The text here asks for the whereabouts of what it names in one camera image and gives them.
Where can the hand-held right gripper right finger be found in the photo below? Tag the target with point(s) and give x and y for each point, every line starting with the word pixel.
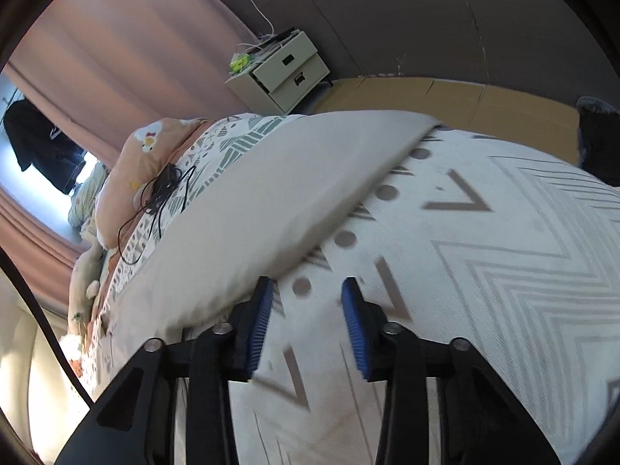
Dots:
pixel 356 334

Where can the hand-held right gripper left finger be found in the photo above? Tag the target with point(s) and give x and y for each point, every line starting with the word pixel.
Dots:
pixel 259 329

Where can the beige large garment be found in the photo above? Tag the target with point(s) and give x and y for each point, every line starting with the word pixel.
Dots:
pixel 271 193

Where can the black hanging clothes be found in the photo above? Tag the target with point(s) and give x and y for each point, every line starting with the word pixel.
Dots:
pixel 38 140

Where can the white patterned bedspread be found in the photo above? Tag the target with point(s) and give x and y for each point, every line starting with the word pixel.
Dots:
pixel 484 252

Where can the beige plush toy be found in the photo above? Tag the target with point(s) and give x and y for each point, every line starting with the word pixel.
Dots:
pixel 85 281

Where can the pink printed pillow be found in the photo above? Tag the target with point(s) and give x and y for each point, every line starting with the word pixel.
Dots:
pixel 131 169

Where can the pale striped blanket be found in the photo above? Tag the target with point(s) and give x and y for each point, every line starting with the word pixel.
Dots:
pixel 87 193

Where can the cream padded headboard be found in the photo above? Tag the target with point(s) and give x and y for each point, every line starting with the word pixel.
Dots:
pixel 29 373

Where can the pink curtain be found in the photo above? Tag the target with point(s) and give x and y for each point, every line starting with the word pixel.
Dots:
pixel 135 58
pixel 34 247

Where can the cream nightstand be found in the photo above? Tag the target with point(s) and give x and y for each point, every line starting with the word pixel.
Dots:
pixel 286 77

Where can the green small item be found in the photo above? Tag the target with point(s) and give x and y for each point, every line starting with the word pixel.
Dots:
pixel 238 62

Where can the dark fuzzy cloth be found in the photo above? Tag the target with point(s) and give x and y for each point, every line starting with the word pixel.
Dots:
pixel 598 131

